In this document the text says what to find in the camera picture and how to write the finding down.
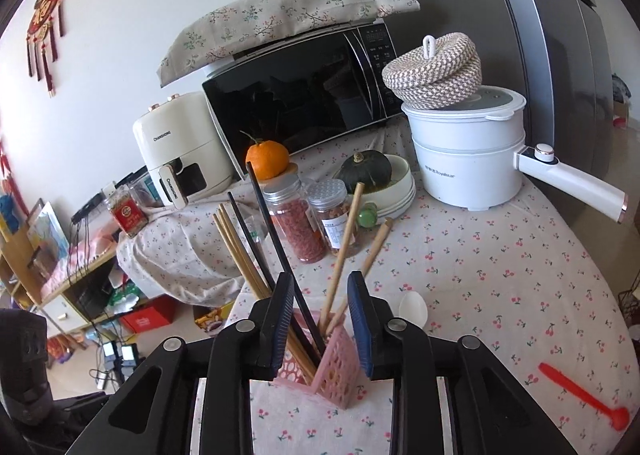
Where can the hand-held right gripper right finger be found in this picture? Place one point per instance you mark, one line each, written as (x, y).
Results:
(362, 325)

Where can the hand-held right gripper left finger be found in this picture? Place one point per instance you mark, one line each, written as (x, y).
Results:
(277, 330)

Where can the pink perforated utensil holder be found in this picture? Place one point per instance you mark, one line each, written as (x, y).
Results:
(335, 365)

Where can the wooden chopstick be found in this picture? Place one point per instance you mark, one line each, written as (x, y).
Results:
(345, 235)
(235, 250)
(240, 247)
(375, 250)

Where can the red plastic spoon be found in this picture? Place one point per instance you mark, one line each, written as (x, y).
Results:
(585, 395)

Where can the white plastic spoon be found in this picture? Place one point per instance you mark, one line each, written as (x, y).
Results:
(414, 307)

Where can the wooden shelf unit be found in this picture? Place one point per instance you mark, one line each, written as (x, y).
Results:
(30, 275)

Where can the clear jar of red berries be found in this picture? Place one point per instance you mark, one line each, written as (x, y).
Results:
(295, 225)

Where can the labelled clear jar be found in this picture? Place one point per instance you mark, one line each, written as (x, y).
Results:
(340, 220)

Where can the cherry print tablecloth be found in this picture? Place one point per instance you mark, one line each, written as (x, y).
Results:
(490, 275)

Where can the stack of white bowls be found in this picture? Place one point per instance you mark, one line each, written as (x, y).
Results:
(400, 185)

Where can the dark green pumpkin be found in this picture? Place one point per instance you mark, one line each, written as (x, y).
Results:
(362, 170)

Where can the orange tangerine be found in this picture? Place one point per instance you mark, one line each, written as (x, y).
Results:
(267, 157)

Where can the red tin box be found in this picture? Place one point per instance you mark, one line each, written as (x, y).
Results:
(127, 212)

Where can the white electric cooking pot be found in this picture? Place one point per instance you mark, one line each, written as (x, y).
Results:
(465, 165)

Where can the white air fryer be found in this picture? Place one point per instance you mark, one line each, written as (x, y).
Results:
(175, 145)

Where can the black microwave oven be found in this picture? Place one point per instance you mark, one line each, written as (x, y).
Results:
(300, 100)

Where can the floral cover cloth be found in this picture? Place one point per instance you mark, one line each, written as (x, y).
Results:
(280, 15)

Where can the grey refrigerator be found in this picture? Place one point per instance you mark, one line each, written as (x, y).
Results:
(500, 10)

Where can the red hanging wall ornament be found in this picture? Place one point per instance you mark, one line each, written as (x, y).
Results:
(42, 30)

